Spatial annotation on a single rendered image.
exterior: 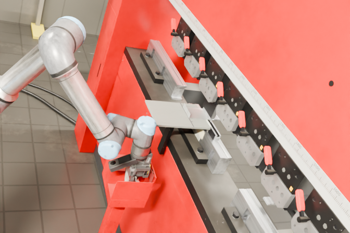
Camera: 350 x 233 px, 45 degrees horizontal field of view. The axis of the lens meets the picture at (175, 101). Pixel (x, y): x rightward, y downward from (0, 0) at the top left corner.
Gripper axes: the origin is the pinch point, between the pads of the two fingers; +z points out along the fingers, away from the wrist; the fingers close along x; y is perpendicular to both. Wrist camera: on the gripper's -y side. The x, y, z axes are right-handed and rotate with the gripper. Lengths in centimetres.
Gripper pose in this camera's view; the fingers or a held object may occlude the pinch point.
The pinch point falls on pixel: (125, 186)
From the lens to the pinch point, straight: 181.1
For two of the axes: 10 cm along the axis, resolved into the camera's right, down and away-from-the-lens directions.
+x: -2.7, -5.8, 7.7
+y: 9.3, 0.5, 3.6
